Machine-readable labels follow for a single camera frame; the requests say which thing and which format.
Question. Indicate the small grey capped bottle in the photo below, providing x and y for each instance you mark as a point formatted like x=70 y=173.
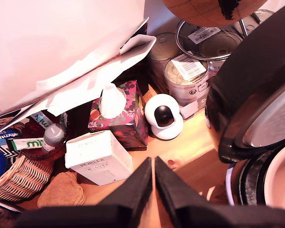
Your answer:
x=52 y=137

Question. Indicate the white tissue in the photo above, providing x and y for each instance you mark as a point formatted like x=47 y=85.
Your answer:
x=111 y=102

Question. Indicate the plain metal tin can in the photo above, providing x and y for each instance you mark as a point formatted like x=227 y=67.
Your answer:
x=161 y=50

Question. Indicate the cork coaster stack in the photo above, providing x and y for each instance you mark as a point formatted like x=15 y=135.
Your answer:
x=61 y=192

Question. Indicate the pale rice cooker inner pot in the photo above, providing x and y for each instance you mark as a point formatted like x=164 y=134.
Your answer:
x=282 y=175

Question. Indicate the white paper sheets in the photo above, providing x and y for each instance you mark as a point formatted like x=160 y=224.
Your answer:
x=85 y=78

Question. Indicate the small white carton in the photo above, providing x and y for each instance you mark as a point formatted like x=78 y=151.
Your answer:
x=192 y=109

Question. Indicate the tin can with barcode label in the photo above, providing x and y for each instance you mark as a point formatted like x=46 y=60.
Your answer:
x=183 y=88

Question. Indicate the blue printed packet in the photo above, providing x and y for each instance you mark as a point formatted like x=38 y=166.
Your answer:
x=2 y=139

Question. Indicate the white tube green lettering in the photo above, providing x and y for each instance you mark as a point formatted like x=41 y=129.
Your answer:
x=26 y=144
x=41 y=120

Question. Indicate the white round security camera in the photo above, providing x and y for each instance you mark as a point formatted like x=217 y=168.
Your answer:
x=166 y=133

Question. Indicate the floral tissue box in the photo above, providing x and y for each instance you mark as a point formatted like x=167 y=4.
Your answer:
x=130 y=118

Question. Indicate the black Philips rice cooker body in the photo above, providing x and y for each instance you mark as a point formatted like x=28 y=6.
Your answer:
x=251 y=180

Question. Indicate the glass pot lid metal rim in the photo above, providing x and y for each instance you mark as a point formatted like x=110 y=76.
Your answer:
x=218 y=45

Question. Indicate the black rice cooker lid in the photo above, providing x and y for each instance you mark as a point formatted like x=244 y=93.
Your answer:
x=249 y=71

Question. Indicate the white Porlex box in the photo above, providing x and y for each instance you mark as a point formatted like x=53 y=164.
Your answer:
x=97 y=156

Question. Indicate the wicker basket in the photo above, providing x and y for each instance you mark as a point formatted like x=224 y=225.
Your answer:
x=21 y=175

